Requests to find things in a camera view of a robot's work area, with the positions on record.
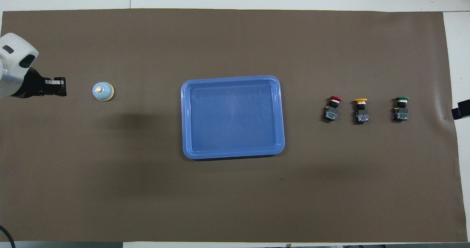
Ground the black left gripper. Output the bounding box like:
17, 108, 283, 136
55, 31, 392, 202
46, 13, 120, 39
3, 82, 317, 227
13, 68, 67, 98

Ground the light blue call bell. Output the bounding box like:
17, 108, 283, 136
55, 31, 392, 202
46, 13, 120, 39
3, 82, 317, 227
92, 82, 115, 102

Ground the green mushroom push button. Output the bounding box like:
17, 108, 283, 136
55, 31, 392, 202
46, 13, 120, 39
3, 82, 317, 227
392, 97, 410, 122

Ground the yellow mushroom push button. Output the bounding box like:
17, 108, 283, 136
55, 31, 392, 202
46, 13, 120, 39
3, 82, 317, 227
353, 98, 370, 124

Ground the red mushroom push button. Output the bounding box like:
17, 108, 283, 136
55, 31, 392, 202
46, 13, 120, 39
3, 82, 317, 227
323, 96, 342, 122

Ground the blue plastic tray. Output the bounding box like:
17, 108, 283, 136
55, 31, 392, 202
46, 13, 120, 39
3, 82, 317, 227
181, 75, 285, 160

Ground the brown table mat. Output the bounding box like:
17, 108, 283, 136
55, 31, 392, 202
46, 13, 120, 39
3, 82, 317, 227
0, 9, 467, 242

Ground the thin black cable loop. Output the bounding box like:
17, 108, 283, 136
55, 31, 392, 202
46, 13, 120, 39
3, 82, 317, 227
0, 225, 16, 248

